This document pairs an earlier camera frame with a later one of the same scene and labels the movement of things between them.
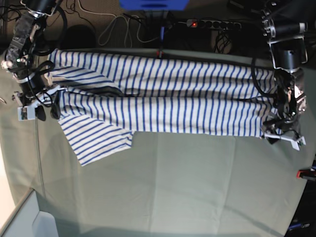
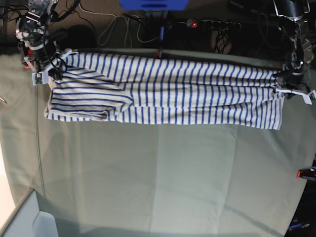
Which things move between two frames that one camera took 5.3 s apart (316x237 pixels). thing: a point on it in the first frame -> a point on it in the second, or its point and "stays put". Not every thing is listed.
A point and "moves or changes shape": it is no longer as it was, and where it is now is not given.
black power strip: (213, 23) stays put
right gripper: (287, 129) -> (291, 89)
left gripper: (27, 111) -> (42, 63)
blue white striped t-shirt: (104, 98) moves or changes shape
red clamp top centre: (159, 54) stays put
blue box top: (154, 5) stays put
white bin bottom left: (27, 220) stays put
